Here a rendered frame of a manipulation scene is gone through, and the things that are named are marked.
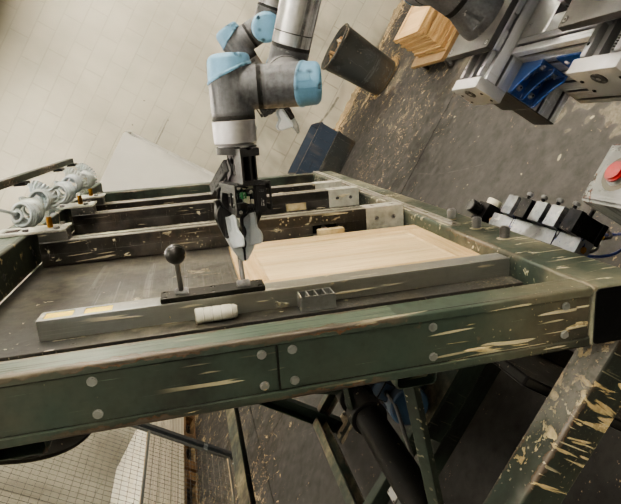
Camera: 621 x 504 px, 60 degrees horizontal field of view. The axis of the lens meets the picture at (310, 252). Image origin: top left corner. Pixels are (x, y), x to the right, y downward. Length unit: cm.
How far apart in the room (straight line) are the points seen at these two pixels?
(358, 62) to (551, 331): 491
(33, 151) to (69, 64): 102
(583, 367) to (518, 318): 22
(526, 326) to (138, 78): 594
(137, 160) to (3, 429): 439
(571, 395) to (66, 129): 609
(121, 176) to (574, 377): 452
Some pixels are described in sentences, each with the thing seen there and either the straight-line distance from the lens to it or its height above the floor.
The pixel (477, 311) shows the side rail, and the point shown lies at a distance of 93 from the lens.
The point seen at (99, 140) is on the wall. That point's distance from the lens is 661.
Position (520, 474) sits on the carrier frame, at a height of 79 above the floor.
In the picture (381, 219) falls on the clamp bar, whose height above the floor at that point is 96.
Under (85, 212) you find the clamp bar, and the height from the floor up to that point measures 179.
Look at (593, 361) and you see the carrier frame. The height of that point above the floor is 79.
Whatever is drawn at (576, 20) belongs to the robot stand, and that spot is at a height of 104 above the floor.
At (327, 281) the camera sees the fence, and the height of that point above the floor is 124.
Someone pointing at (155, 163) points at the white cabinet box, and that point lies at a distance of 516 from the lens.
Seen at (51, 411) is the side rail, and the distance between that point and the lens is 88.
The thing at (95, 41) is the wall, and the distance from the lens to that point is 667.
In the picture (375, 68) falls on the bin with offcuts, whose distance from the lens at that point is 580.
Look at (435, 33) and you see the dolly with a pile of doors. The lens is 454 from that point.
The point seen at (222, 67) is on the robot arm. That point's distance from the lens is 95.
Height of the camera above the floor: 162
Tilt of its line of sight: 17 degrees down
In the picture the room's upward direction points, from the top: 64 degrees counter-clockwise
